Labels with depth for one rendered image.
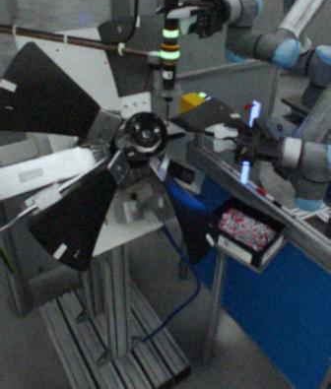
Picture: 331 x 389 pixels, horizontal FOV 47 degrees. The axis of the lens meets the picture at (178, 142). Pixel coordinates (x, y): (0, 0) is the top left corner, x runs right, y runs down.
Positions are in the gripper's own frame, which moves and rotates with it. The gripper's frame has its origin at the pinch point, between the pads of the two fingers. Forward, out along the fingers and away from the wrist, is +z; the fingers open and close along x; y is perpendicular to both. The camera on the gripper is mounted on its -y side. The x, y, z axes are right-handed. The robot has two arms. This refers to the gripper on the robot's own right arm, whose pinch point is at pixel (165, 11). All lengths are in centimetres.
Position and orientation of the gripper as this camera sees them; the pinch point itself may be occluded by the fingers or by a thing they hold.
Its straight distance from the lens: 93.6
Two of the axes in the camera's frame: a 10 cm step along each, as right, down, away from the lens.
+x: -7.0, -3.9, 5.9
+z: -7.1, 3.3, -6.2
